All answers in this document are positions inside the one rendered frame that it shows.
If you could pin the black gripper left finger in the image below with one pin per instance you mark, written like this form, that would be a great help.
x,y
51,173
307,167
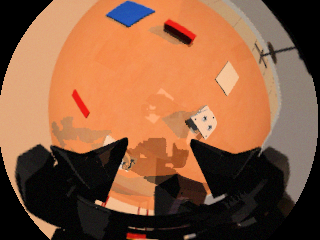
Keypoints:
x,y
96,169

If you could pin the blue flat rectangular plate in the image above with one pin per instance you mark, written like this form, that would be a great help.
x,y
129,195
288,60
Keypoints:
x,y
129,13

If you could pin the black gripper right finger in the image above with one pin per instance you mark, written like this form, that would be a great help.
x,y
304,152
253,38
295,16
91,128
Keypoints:
x,y
220,167

